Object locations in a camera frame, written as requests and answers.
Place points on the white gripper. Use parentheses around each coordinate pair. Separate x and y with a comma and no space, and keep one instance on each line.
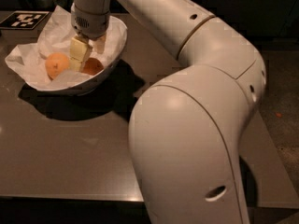
(91,24)

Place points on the orange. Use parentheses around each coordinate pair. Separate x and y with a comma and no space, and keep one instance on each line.
(56,63)
(92,67)

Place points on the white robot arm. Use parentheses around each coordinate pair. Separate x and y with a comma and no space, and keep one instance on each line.
(185,130)

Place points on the white ceramic bowl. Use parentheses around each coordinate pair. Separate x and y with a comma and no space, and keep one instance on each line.
(112,58)

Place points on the white crumpled paper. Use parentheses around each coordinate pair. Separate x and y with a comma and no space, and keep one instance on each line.
(53,38)

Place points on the black white fiducial marker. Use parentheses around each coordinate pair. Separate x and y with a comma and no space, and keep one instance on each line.
(23,20)

